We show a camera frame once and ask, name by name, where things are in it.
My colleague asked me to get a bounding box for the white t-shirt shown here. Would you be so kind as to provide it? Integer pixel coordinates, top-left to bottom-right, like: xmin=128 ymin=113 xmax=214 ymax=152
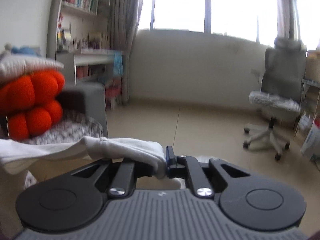
xmin=1 ymin=136 xmax=167 ymax=179

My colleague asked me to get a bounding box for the grey checked quilt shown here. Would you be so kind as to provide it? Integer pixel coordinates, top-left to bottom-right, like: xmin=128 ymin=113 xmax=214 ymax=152
xmin=22 ymin=111 xmax=104 ymax=145

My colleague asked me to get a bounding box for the grey sofa armrest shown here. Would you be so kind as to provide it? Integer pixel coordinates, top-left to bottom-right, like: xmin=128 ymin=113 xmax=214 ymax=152
xmin=56 ymin=82 xmax=108 ymax=137

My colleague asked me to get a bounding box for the orange knotted cushion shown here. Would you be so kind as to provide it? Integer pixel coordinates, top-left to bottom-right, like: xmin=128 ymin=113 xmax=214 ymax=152
xmin=1 ymin=70 xmax=65 ymax=140

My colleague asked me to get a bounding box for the white paper bag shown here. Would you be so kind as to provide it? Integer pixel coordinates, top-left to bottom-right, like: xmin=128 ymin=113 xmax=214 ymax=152
xmin=300 ymin=119 xmax=320 ymax=161

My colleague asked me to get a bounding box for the grey office chair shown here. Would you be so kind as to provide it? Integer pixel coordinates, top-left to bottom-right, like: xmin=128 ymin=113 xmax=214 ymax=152
xmin=243 ymin=37 xmax=306 ymax=161

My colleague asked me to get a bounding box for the white desk with shelves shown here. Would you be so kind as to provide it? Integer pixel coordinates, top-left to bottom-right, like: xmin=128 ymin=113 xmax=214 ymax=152
xmin=46 ymin=0 xmax=129 ymax=108

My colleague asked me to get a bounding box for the beige pillow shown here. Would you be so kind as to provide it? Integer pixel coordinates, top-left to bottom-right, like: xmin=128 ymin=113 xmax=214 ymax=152
xmin=1 ymin=54 xmax=64 ymax=84

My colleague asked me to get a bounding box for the grey curtain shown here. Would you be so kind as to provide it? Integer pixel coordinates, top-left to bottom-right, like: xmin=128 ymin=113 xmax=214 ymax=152
xmin=107 ymin=0 xmax=147 ymax=55

